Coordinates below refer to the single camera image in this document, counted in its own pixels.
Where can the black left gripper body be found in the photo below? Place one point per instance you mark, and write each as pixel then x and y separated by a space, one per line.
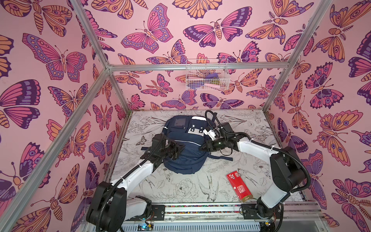
pixel 171 151

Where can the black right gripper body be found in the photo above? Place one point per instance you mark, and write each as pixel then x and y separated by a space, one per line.
pixel 210 145

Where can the navy blue backpack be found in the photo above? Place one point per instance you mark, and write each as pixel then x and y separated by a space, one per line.
pixel 187 131

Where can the red pencil case package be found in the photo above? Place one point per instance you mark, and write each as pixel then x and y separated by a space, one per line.
pixel 240 188

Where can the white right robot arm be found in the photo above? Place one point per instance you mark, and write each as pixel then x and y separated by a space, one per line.
pixel 288 174

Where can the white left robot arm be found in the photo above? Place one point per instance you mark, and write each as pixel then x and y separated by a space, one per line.
pixel 110 206

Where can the pink item in basket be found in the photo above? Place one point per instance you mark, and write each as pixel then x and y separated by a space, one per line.
pixel 208 86

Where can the purple item in basket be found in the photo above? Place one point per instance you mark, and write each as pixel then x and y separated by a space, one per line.
pixel 212 76

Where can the green circuit board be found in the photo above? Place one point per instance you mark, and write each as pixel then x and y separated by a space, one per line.
pixel 143 227

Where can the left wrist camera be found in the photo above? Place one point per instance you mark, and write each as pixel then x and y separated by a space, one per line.
pixel 158 142

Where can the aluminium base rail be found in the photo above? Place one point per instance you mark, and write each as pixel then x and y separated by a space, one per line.
pixel 230 217

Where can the white wire wall basket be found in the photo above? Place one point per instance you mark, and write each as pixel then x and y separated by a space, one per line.
pixel 196 73

